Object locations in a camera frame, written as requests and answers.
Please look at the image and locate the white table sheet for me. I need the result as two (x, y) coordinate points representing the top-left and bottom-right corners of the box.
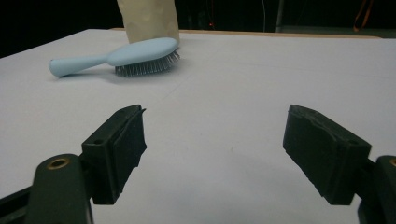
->
(0, 28), (396, 224)

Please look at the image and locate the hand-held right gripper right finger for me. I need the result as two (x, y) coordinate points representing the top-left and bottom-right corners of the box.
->
(282, 104), (373, 206)

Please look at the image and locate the light blue hairbrush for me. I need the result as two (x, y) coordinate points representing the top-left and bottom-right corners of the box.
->
(49, 36), (181, 78)

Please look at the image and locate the beige square cup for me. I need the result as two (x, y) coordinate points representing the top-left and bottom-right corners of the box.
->
(116, 0), (181, 44)

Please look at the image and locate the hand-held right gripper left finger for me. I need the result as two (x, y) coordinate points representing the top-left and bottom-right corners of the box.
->
(80, 104), (148, 205)

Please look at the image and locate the orange cable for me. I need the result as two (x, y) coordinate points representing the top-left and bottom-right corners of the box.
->
(352, 0), (375, 33)

